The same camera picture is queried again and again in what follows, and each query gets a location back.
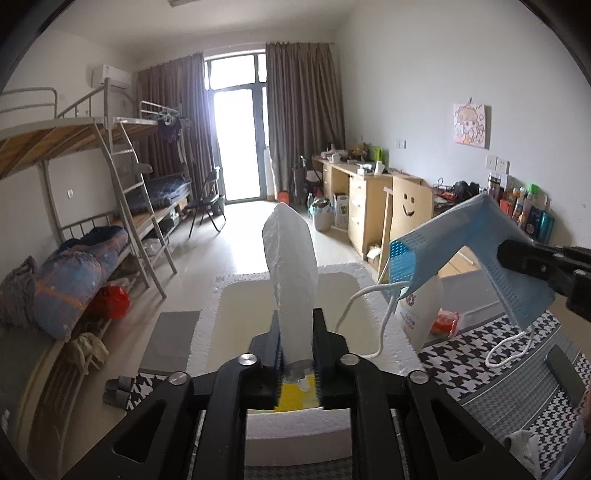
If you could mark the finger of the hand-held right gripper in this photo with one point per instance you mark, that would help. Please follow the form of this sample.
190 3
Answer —
526 258

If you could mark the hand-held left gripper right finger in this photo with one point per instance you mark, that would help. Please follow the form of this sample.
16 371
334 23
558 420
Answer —
318 364

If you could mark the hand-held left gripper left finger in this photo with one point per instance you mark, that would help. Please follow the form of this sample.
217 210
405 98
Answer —
277 364

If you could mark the white foam box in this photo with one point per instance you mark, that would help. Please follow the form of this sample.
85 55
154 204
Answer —
240 314

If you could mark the blue face mask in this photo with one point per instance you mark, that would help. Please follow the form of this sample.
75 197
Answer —
461 221

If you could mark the white plastic bag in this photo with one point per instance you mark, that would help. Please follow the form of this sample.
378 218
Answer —
291 258

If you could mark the row of toiletry bottles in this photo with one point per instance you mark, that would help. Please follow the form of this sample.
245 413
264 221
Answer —
521 207

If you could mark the black smartphone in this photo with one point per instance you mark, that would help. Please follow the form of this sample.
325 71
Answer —
567 376

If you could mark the black headphones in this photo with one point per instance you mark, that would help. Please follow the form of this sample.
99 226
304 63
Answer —
465 190

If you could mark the red snack packet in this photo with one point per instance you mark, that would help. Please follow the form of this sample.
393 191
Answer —
445 322

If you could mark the white pump bottle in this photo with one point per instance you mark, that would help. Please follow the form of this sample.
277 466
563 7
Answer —
422 314

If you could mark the wooden smiley face chair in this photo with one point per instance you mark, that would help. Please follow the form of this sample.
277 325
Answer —
408 203

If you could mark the houndstooth tablecloth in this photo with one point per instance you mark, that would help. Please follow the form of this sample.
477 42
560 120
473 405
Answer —
485 392

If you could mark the white bucket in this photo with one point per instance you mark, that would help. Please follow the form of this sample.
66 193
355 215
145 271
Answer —
323 216

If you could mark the white green carton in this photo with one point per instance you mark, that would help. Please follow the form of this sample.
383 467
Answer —
341 210

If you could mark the grey slipper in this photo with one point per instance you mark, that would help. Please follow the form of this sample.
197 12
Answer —
114 399
121 384

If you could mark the orange bag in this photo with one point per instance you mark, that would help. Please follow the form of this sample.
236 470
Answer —
283 198

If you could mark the wooden desk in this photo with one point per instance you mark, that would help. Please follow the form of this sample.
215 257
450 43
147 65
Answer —
364 203

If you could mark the red plastic bag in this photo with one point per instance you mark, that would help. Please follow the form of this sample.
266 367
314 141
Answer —
114 302

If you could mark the black folding chair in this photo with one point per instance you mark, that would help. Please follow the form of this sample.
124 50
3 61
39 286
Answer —
210 203

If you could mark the beige cloth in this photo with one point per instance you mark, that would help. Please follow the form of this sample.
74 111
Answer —
87 350

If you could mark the dark blue bedding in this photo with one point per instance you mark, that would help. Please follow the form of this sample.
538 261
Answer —
159 194

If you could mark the metal bunk bed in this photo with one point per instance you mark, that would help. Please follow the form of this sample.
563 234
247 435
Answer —
55 134
157 194

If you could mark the blue orange quilt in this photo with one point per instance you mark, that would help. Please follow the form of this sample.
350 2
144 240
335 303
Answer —
74 281

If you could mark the glass balcony door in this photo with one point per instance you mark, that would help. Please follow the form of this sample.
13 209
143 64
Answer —
240 138

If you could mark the brown curtain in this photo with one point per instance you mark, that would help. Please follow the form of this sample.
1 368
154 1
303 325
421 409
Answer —
175 115
304 115

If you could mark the hanging dark clothes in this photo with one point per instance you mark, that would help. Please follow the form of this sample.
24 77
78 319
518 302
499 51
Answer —
168 130

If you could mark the grey patterned bundle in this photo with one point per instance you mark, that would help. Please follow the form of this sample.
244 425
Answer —
18 295

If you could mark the white air conditioner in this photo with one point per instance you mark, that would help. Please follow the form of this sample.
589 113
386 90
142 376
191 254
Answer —
111 76

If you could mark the white wall socket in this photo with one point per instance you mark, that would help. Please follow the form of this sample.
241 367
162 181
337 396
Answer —
496 164

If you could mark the cartoon wall poster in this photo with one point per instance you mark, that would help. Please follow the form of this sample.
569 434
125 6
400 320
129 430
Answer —
471 125

